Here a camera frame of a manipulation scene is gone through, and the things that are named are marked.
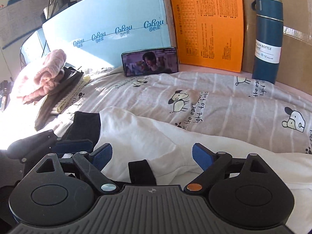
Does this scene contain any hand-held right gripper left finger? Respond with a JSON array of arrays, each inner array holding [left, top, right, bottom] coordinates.
[[32, 143, 120, 192]]

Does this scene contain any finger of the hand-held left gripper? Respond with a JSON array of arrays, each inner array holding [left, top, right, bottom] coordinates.
[[22, 130, 94, 162]]

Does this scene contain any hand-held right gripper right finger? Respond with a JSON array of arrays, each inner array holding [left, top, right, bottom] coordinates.
[[183, 143, 278, 192]]

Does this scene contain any white t-shirt with black sleeves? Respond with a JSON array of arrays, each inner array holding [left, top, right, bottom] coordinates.
[[66, 106, 312, 225]]

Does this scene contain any cream knitted cloth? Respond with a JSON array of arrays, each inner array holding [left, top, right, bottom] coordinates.
[[57, 77, 89, 112]]

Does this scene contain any printed grey bedsheet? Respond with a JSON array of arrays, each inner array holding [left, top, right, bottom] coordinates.
[[34, 65, 312, 155]]

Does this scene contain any dark folded garment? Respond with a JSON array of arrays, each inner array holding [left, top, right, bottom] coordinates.
[[34, 66, 84, 131]]

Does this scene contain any pink knitted sweater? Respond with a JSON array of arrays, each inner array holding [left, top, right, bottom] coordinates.
[[11, 49, 67, 103]]

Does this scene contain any dark blue vacuum bottle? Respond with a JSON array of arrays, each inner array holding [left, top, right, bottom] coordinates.
[[251, 0, 284, 84]]

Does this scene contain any black smartphone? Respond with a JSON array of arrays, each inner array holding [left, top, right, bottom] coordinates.
[[121, 47, 179, 77]]

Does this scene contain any orange carton box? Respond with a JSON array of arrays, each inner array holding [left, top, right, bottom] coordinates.
[[168, 0, 245, 73]]

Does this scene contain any large brown cardboard box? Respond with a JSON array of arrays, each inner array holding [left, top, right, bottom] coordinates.
[[240, 0, 312, 90]]

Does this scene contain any light blue carton box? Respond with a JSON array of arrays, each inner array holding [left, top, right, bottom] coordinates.
[[41, 0, 171, 72]]

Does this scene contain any wall poster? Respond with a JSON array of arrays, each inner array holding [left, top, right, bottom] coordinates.
[[0, 4, 49, 50]]

